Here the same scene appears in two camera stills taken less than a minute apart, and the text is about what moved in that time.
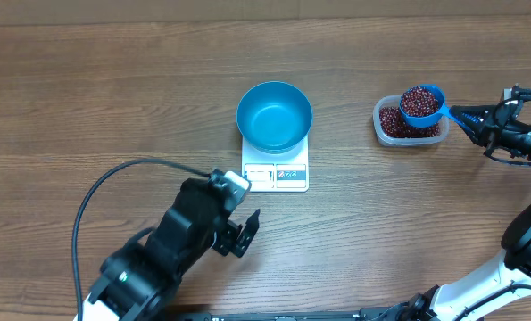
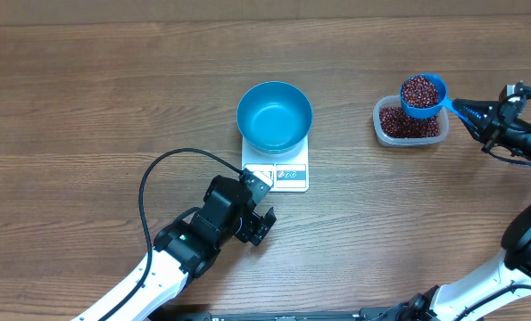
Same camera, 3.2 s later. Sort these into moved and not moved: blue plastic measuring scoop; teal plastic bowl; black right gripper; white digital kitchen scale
Moved: blue plastic measuring scoop
Not moved: black right gripper; teal plastic bowl; white digital kitchen scale
